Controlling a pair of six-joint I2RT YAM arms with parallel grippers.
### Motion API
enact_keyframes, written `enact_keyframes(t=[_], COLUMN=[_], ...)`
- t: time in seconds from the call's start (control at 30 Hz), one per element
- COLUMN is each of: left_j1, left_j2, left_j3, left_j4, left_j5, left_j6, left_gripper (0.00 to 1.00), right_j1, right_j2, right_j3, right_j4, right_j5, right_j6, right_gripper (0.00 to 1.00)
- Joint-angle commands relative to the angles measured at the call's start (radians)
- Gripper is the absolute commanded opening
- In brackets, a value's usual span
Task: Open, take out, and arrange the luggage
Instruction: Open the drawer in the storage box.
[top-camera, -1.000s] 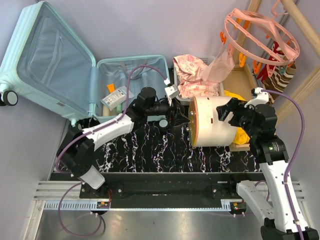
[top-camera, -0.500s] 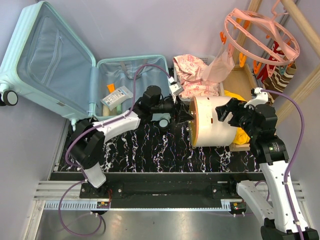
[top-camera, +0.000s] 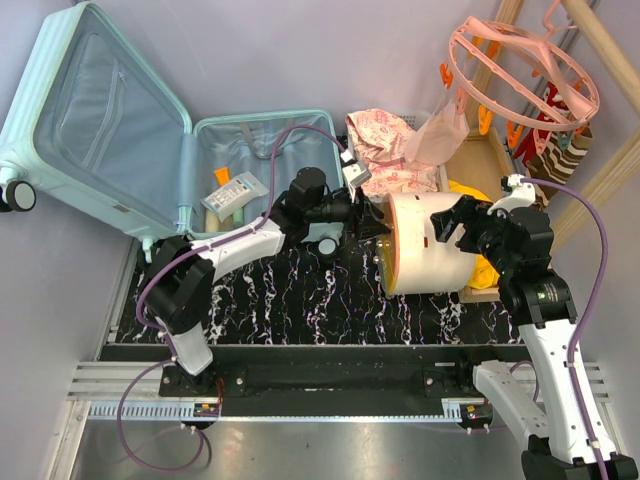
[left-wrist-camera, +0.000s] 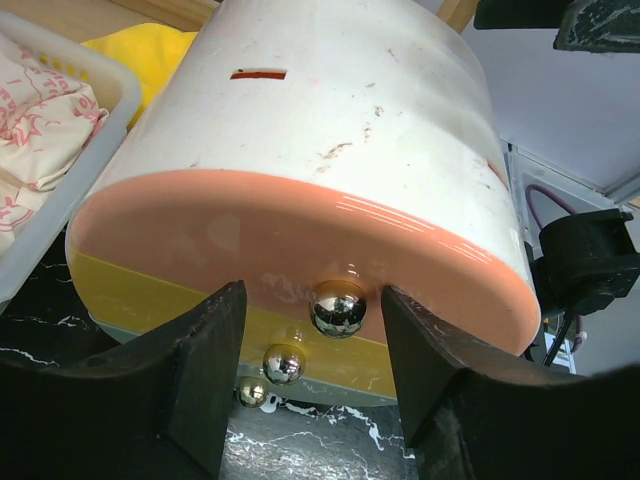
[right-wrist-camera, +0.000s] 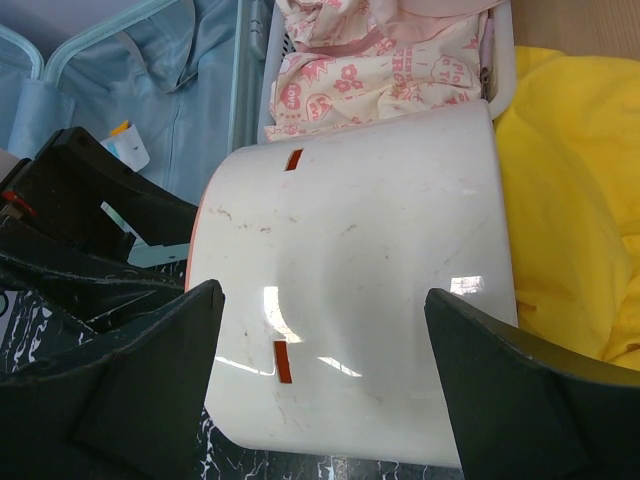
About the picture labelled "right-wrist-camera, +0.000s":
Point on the black marble pattern mat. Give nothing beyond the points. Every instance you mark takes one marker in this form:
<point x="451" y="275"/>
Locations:
<point x="30" y="331"/>

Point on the white perforated plastic basket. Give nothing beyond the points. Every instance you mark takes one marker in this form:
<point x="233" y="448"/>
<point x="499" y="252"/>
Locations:
<point x="390" y="60"/>

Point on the light blue hard-shell suitcase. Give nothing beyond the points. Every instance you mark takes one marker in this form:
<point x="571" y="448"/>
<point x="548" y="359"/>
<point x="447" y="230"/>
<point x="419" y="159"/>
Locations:
<point x="186" y="75"/>

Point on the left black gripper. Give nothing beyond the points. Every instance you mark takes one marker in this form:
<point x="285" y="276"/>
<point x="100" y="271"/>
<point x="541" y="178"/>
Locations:
<point x="58" y="240"/>

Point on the white toiletry pack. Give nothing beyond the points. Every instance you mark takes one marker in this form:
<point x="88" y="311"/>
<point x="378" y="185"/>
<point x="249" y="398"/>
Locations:
<point x="125" y="144"/>

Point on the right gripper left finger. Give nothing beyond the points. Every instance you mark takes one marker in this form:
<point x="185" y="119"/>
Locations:
<point x="124" y="405"/>

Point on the cream pink-print cloth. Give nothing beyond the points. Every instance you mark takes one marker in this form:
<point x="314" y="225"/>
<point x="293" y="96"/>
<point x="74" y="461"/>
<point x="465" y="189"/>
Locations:
<point x="370" y="75"/>

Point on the yellow cloth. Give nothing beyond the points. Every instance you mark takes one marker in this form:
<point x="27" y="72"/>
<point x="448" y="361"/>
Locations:
<point x="569" y="152"/>

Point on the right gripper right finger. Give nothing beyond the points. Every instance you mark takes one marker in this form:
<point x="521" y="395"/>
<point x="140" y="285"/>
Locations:
<point x="524" y="408"/>

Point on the white round drum box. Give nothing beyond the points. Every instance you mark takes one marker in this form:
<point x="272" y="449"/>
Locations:
<point x="325" y="247"/>

